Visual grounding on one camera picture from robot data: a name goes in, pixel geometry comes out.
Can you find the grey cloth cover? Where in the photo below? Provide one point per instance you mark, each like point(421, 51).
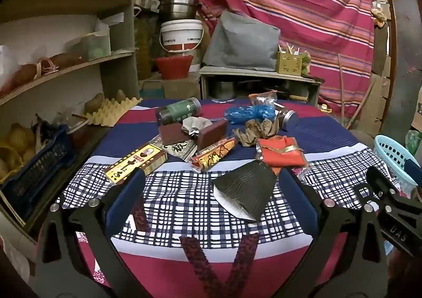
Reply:
point(244, 42)

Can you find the bag of leafy greens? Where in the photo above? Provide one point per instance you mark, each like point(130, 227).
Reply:
point(305, 61)

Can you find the large yellow oil jug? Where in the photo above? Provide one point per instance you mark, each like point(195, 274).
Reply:
point(143, 47)

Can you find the red striped curtain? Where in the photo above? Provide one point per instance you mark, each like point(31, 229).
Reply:
point(296, 14)

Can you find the orange-top zip bag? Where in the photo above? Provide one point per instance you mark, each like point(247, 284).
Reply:
point(263, 99)

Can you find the yellow red long box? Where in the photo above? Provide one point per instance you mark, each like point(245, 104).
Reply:
point(136, 163)

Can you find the yellow egg carton tray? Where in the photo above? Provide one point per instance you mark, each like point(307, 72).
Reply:
point(110, 112)

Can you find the large potato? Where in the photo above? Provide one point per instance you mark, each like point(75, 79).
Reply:
point(94, 102)

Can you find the stacked steel pots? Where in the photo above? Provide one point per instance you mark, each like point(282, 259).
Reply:
point(178, 6)

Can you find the steel pot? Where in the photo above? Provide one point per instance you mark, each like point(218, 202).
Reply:
point(222, 89)

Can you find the glass jar metal lid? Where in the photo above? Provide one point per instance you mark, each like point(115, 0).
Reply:
point(286, 118)

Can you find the clear jar green label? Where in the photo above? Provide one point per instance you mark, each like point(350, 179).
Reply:
point(178, 111)

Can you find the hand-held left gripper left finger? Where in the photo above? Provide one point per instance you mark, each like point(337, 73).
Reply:
point(127, 202)

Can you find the clear plastic container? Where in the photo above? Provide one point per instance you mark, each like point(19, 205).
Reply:
point(95, 43)

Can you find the yellow chopstick holder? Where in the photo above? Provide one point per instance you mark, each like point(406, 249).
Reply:
point(289, 63)

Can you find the red plastic basket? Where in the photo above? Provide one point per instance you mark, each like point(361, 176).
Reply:
point(174, 67)

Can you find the blue plastic crate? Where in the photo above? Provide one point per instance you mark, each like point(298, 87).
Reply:
point(39, 166)

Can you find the white plastic bucket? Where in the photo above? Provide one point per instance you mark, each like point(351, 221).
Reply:
point(181, 34)

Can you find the low wooden cabinet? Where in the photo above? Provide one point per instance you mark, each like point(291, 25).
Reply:
point(260, 73)

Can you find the wooden shelf unit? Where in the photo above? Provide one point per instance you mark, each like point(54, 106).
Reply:
point(112, 54)

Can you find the orange yellow snack wrapper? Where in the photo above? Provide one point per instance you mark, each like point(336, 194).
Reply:
point(214, 154)

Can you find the green plastic bag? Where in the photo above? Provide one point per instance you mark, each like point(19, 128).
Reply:
point(413, 143)

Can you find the white tissue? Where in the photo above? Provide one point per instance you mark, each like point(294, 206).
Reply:
point(194, 125)

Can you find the red cloth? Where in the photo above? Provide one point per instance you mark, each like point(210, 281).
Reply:
point(282, 153)

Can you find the black paper bag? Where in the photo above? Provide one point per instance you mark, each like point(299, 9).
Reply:
point(247, 186)

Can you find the brown paper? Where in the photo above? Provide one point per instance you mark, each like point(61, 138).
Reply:
point(260, 131)

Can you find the cardboard box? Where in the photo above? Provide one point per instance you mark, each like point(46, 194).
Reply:
point(171, 88)

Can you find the maroon scouring pad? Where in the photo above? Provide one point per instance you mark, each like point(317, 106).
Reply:
point(171, 134)
point(212, 133)

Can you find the light blue plastic basket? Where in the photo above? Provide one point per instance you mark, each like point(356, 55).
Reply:
point(392, 159)

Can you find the wooden framed door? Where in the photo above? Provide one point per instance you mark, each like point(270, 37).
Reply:
point(404, 54)

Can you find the white packet with calligraphy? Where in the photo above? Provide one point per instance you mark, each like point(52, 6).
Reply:
point(178, 149)

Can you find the small potato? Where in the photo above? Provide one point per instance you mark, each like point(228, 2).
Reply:
point(121, 96)

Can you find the sweet potato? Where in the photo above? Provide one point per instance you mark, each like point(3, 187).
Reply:
point(66, 60)
point(23, 74)

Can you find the blue plastic bag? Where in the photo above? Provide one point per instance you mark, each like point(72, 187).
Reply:
point(250, 114)

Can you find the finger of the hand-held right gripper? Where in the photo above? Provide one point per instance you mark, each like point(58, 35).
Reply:
point(384, 183)
point(413, 169)

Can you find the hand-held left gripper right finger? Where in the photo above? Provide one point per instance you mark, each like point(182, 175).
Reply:
point(298, 202)

